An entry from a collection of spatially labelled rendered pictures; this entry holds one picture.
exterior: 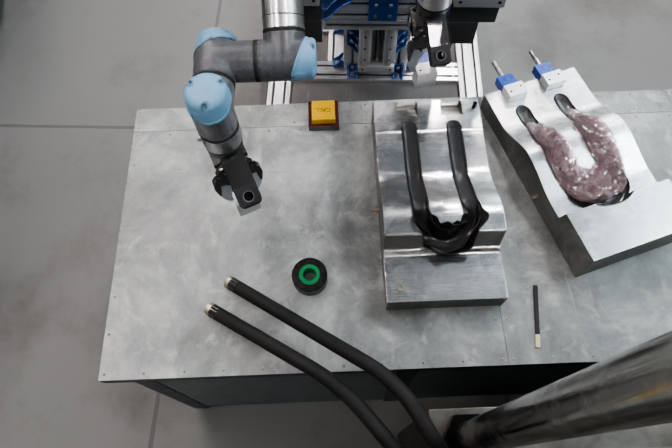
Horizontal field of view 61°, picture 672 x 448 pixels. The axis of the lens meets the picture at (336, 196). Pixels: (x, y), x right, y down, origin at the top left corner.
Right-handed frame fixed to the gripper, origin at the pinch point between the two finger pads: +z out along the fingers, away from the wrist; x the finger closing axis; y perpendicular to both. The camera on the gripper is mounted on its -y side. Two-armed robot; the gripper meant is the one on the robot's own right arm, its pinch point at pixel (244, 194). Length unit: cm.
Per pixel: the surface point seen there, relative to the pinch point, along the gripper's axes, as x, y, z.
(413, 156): -40.4, -4.2, 7.1
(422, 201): -35.3, -16.9, 3.2
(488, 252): -44, -32, 9
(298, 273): -4.3, -17.6, 11.4
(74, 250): 66, 56, 95
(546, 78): -82, 1, 7
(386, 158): -34.2, -2.1, 6.6
